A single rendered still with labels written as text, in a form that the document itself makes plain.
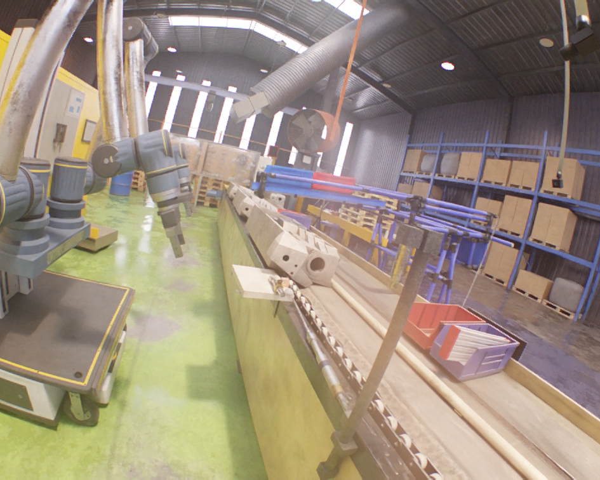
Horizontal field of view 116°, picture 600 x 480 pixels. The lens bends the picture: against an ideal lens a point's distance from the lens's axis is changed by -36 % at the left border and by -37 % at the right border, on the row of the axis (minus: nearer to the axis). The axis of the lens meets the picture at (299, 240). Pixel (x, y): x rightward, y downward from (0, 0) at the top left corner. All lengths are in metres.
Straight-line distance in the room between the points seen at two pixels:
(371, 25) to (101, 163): 10.22
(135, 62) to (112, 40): 0.48
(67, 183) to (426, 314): 1.83
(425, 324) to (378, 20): 10.34
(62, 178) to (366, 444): 1.64
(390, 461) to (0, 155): 1.28
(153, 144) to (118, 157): 0.12
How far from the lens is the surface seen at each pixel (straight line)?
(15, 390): 1.52
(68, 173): 1.66
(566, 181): 10.40
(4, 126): 1.05
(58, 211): 1.70
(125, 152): 0.96
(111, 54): 1.21
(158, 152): 0.95
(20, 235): 1.32
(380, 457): 0.67
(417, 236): 0.47
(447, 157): 13.79
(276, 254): 1.36
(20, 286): 1.97
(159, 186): 0.96
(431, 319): 1.41
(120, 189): 7.98
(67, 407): 1.56
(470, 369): 1.12
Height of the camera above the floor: 1.24
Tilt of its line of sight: 10 degrees down
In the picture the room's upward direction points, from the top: 15 degrees clockwise
